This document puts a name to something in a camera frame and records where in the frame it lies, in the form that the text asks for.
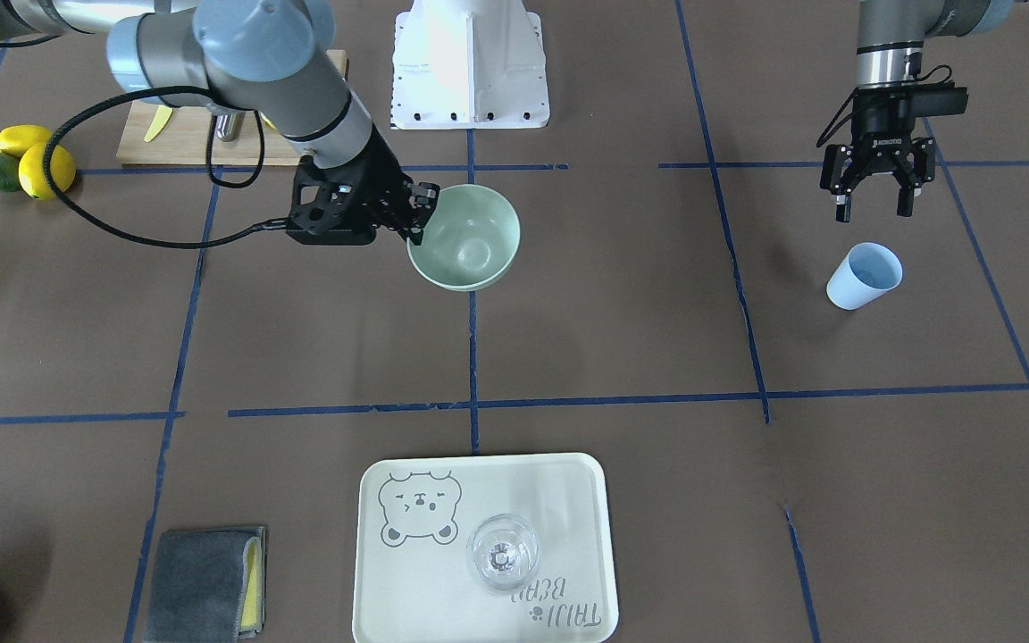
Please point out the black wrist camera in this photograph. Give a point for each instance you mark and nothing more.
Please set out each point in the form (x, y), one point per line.
(944, 98)
(329, 207)

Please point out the wooden cutting board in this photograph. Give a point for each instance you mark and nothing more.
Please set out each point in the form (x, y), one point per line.
(181, 141)

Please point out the clear wine glass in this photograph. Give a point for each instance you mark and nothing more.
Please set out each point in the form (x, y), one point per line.
(504, 553)

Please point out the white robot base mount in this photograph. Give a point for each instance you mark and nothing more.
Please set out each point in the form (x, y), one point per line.
(469, 65)

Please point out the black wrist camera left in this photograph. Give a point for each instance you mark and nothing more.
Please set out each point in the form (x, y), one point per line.
(944, 98)

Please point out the metal handled knife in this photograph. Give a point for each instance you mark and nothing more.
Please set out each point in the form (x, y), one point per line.
(227, 127)

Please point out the light blue plastic cup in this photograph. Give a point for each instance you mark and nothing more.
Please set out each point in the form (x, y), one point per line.
(867, 271)

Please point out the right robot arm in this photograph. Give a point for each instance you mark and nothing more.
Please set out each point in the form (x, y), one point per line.
(268, 58)

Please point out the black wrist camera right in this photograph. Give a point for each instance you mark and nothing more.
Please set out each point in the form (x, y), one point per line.
(329, 207)

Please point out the grey and yellow cloth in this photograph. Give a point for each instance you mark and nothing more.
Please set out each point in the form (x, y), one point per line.
(208, 585)

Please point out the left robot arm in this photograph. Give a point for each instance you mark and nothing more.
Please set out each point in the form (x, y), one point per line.
(891, 38)

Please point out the yellow plastic knife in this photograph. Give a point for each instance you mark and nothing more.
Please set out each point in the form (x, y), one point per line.
(162, 116)

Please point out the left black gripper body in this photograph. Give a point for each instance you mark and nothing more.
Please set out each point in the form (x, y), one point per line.
(882, 119)

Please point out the green ceramic bowl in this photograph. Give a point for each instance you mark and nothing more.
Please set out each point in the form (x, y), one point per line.
(471, 240)

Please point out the whole yellow lemon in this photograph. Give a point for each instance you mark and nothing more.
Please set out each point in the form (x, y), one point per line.
(36, 177)

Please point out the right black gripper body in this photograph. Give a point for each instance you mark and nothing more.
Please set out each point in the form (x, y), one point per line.
(380, 178)

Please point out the cream bear serving tray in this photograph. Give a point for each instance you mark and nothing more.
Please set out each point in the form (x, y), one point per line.
(415, 518)

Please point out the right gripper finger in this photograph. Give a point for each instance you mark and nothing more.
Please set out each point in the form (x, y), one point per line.
(412, 231)
(424, 195)

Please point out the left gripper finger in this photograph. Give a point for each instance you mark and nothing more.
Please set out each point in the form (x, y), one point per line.
(843, 205)
(906, 198)

